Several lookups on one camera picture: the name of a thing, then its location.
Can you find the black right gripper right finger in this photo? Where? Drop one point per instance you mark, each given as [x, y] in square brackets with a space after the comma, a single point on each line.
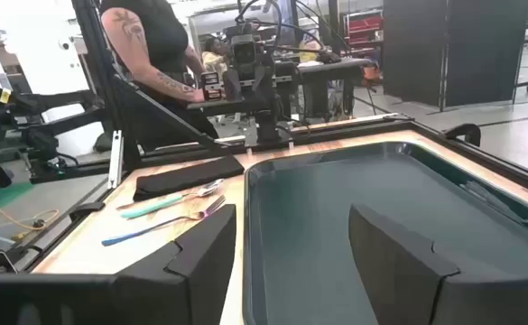
[394, 271]

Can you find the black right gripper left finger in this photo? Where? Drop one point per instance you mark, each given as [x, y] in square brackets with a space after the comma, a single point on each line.
[200, 271]

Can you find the black napkin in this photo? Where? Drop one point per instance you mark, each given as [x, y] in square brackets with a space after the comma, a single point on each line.
[187, 178]

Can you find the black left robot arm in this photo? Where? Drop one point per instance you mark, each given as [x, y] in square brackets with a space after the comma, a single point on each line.
[268, 117]

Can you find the dark green serving tray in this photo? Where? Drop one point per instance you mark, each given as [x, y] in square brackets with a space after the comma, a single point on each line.
[313, 203]

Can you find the person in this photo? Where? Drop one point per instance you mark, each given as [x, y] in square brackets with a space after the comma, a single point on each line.
[211, 58]
[155, 31]

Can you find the small red black device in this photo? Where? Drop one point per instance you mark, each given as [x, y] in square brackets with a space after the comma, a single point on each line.
[211, 86]

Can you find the black background table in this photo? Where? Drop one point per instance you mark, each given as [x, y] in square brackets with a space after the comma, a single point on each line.
[326, 70]

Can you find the red storage shelf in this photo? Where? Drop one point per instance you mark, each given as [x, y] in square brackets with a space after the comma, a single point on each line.
[363, 25]

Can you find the black clamp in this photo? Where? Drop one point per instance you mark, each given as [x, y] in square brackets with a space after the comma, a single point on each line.
[464, 131]

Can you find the black partition panel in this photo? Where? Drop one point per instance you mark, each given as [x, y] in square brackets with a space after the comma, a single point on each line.
[426, 45]

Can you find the black corner bracket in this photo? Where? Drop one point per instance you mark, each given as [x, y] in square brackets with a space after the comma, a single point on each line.
[87, 210]

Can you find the aluminium bracket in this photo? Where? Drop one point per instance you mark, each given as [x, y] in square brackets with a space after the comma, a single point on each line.
[115, 158]

